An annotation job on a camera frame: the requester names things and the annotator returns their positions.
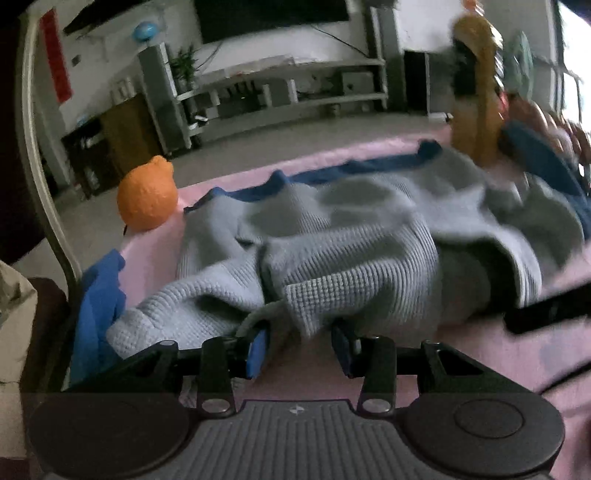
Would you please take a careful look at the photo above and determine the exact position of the grey blue waffle sweater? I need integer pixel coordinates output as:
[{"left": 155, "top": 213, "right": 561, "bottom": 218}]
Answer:
[{"left": 68, "top": 121, "right": 591, "bottom": 384}]

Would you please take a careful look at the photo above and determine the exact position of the folded clothes pile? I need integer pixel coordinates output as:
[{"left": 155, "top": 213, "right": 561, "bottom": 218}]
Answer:
[{"left": 0, "top": 262, "right": 38, "bottom": 459}]

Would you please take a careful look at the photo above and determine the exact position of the bumpy orange citrus fruit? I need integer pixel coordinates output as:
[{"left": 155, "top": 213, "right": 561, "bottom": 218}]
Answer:
[{"left": 116, "top": 155, "right": 178, "bottom": 232}]

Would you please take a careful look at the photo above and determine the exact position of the orange juice bottle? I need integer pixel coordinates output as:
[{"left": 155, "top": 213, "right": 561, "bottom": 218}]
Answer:
[{"left": 451, "top": 1, "right": 506, "bottom": 168}]

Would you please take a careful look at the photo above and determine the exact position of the left grey tower speaker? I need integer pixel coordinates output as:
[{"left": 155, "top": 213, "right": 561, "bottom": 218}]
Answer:
[{"left": 137, "top": 43, "right": 191, "bottom": 154}]

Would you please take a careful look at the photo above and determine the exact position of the grey tower speaker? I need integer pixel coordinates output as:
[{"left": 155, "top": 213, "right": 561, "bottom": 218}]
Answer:
[
  {"left": 137, "top": 43, "right": 191, "bottom": 154},
  {"left": 363, "top": 1, "right": 406, "bottom": 112}
]

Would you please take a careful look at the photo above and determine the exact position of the brown wooden cabinet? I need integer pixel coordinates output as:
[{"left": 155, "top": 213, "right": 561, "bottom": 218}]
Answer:
[{"left": 100, "top": 94, "right": 163, "bottom": 179}]

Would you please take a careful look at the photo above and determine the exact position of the mesh office chair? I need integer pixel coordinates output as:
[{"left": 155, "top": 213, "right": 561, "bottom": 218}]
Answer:
[{"left": 503, "top": 30, "right": 535, "bottom": 101}]

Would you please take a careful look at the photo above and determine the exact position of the potted green plant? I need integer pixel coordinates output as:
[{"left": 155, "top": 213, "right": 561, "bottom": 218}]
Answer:
[{"left": 169, "top": 44, "right": 195, "bottom": 93}]

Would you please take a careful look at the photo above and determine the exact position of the right grey tower speaker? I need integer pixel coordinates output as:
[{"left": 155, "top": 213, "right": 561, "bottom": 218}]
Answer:
[{"left": 363, "top": 1, "right": 406, "bottom": 112}]

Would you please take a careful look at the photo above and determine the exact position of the blue desk globe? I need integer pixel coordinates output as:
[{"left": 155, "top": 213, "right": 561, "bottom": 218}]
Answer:
[{"left": 132, "top": 21, "right": 160, "bottom": 44}]

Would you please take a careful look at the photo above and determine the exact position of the red wall couplet banner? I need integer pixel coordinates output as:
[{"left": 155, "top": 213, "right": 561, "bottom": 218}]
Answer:
[{"left": 40, "top": 9, "right": 73, "bottom": 105}]

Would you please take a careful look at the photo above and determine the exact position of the black wall television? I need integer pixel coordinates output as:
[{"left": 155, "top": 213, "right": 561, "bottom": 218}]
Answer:
[{"left": 193, "top": 0, "right": 349, "bottom": 43}]

